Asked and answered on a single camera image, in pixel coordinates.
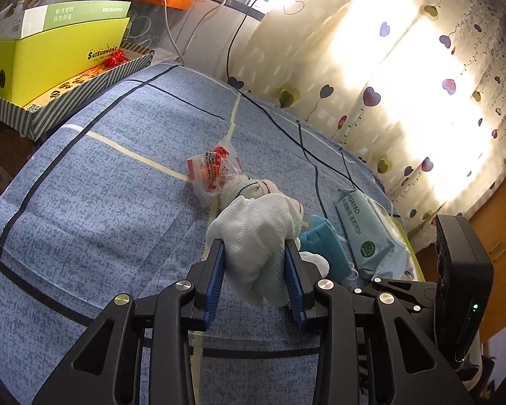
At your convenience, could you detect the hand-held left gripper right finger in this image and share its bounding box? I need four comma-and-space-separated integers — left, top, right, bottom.
283, 245, 475, 405

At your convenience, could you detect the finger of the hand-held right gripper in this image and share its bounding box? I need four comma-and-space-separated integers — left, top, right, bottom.
371, 276, 437, 300
352, 287, 437, 315

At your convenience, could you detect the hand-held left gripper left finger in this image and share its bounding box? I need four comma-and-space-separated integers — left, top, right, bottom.
31, 238, 226, 405

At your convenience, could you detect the blue face mask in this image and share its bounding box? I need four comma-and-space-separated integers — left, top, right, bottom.
299, 214, 355, 281

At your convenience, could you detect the white knitted work glove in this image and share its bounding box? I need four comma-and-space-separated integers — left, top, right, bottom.
204, 177, 330, 306

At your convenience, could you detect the red printed plastic bag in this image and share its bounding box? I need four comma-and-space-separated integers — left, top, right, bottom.
186, 143, 247, 207

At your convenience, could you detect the wooden cabinet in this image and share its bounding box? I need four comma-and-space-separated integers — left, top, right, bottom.
413, 169, 506, 342

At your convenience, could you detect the green wet wipes pack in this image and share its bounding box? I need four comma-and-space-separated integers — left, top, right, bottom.
334, 186, 418, 281

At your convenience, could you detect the blue plaid bed sheet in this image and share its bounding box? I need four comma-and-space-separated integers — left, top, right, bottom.
0, 63, 422, 405

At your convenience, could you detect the heart print curtain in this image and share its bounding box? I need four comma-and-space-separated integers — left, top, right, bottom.
223, 0, 506, 254

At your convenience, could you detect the striped cardboard tray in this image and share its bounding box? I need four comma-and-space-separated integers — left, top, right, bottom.
0, 41, 156, 141

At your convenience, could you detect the red tassel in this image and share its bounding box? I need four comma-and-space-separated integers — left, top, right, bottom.
99, 42, 129, 70

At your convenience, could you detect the yellow-green closed box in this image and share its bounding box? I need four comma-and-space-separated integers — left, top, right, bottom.
0, 17, 132, 108

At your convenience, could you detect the green white flat box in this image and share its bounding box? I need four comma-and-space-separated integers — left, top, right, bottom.
0, 0, 132, 42

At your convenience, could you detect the black cable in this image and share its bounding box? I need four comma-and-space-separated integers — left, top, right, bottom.
225, 0, 395, 220

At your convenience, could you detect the white cable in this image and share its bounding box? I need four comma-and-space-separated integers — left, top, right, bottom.
179, 0, 241, 66
149, 0, 186, 65

